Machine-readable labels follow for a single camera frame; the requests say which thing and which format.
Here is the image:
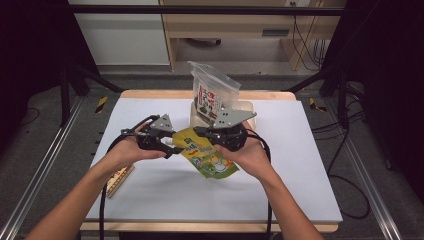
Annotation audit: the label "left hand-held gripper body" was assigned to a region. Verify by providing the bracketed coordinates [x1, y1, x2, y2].
[121, 113, 176, 152]

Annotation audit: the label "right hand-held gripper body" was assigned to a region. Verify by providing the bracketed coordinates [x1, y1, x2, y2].
[208, 107, 258, 153]

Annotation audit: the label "yellow spout pouch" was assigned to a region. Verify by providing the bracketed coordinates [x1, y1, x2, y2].
[165, 127, 240, 180]

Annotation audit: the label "white plastic container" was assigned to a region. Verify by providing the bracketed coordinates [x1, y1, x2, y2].
[189, 99, 258, 132]

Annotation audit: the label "clear bag of dried seaweed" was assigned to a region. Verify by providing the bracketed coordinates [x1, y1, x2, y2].
[187, 60, 242, 127]

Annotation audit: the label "person's left hand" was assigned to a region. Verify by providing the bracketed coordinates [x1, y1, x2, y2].
[106, 122, 168, 170]

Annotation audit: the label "person's right hand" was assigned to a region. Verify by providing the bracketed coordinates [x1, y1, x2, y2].
[214, 120, 275, 182]

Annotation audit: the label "slim tan red packet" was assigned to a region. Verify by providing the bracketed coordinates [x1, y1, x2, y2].
[105, 163, 136, 200]

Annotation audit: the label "yellow black tape strip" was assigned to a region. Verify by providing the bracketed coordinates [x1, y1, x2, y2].
[94, 95, 109, 114]
[308, 97, 328, 113]

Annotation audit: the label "white table mat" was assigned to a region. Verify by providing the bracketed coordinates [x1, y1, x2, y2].
[84, 97, 344, 224]

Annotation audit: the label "black metal stand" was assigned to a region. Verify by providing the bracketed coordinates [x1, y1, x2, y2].
[284, 64, 351, 129]
[59, 63, 125, 128]

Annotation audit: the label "white cabinet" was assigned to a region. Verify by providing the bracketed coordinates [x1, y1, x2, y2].
[66, 0, 171, 67]

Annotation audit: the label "light wooden desk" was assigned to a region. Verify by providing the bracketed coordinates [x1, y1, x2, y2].
[159, 0, 348, 72]

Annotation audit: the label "black horizontal bar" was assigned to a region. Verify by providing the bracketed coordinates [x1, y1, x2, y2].
[66, 4, 346, 17]

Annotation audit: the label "black curtain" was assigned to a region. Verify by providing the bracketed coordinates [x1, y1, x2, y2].
[321, 0, 424, 204]
[0, 0, 98, 154]

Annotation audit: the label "left hand-held gripper cable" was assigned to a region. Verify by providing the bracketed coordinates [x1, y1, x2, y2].
[98, 114, 161, 240]

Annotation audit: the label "hand-held gripper cable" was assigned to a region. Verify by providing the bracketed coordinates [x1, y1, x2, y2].
[246, 128, 273, 240]
[98, 114, 161, 240]

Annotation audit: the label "right hand-held gripper cable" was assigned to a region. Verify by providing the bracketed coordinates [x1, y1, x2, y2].
[246, 128, 273, 240]

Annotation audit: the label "black hanging desk cables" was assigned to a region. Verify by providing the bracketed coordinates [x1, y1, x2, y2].
[291, 1, 327, 72]

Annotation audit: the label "aluminium floor rail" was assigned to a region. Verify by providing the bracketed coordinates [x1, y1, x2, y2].
[324, 98, 403, 240]
[0, 96, 85, 240]

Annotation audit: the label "thin black floor cable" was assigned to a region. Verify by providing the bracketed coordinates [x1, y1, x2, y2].
[19, 107, 41, 127]

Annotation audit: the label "black floor cables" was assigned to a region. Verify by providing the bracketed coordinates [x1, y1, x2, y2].
[311, 83, 372, 220]

